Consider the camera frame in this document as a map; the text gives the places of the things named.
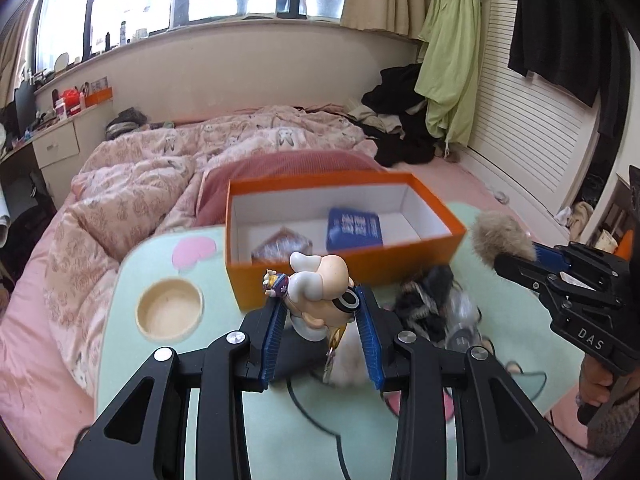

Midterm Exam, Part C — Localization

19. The black hanging garment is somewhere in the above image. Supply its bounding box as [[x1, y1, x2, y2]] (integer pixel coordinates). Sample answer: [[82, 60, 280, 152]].
[[509, 0, 631, 136]]

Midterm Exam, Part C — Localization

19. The beige cloth heap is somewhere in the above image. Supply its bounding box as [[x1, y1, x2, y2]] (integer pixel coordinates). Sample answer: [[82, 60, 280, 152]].
[[570, 202, 621, 256]]

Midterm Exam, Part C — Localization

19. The black monitor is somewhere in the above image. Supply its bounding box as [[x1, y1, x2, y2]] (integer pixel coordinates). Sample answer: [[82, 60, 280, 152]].
[[14, 82, 38, 138]]

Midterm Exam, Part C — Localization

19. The red container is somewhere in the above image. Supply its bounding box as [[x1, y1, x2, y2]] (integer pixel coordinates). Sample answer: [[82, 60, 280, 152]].
[[59, 89, 83, 117]]

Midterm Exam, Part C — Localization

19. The person's right forearm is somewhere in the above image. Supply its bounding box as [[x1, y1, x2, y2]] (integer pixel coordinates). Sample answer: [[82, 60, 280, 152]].
[[585, 375, 640, 461]]

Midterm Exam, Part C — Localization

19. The white cartoon figurine keychain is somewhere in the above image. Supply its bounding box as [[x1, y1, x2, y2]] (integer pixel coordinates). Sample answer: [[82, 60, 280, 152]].
[[262, 251, 362, 376]]

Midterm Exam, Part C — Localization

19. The white louvered wardrobe door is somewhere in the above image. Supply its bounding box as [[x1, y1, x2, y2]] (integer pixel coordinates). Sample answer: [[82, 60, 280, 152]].
[[467, 25, 631, 221]]

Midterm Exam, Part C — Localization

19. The blue box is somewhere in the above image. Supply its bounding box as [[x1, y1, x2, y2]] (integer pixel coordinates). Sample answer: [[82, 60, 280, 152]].
[[325, 206, 386, 252]]

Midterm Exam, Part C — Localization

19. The black cable bundle in bag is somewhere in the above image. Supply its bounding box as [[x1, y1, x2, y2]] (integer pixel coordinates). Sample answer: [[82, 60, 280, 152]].
[[392, 265, 456, 341]]

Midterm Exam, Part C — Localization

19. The white drawer cabinet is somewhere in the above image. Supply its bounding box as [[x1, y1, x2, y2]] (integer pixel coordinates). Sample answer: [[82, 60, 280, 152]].
[[32, 119, 81, 196]]

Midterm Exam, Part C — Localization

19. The orange cardboard box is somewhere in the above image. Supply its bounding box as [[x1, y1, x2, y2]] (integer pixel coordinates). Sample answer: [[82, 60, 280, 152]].
[[224, 171, 468, 313]]

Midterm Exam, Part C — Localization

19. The grey bag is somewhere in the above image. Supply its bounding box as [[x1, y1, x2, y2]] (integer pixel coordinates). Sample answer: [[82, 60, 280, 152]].
[[105, 107, 151, 141]]

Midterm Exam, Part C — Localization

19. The pink bed sheet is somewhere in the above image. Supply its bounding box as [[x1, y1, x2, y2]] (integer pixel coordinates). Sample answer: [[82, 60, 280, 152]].
[[0, 155, 576, 461]]

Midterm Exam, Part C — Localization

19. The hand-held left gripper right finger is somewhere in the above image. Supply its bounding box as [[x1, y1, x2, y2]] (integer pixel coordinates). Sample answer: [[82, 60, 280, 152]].
[[352, 284, 583, 480]]

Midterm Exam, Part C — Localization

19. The person's right hand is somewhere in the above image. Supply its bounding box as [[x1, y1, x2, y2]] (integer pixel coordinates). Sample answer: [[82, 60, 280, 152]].
[[575, 355, 621, 411]]

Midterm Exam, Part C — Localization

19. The mint green desktop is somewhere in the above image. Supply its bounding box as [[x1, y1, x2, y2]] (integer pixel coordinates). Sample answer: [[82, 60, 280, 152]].
[[97, 202, 586, 480]]

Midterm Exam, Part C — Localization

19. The light green cloth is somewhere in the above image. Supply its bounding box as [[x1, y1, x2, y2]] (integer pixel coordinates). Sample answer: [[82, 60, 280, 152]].
[[415, 0, 493, 146]]

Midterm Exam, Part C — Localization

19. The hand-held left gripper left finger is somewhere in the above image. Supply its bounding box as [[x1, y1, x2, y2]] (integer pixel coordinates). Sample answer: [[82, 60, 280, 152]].
[[56, 285, 291, 480]]

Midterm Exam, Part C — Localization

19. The dark snack packet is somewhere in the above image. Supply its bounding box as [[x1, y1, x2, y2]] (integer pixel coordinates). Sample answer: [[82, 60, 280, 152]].
[[250, 227, 315, 266]]

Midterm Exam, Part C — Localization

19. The beige fur pom-pom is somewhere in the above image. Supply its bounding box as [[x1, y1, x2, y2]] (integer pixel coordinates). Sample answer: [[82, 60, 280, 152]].
[[470, 211, 538, 267]]

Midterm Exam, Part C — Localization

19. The orange storage box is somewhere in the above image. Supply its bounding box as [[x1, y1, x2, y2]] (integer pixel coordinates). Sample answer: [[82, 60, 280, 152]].
[[84, 86, 114, 109]]

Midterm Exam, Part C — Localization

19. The black clothes pile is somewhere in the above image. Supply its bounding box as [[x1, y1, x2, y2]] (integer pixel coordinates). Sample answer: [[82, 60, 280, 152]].
[[360, 62, 451, 168]]

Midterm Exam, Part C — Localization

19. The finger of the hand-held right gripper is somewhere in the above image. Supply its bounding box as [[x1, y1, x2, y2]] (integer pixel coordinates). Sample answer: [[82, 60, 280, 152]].
[[492, 252, 591, 311], [530, 241, 621, 281]]

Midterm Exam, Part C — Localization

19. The pink patterned blanket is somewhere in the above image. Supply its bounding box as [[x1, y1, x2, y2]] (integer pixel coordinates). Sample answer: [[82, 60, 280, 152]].
[[45, 105, 381, 391]]

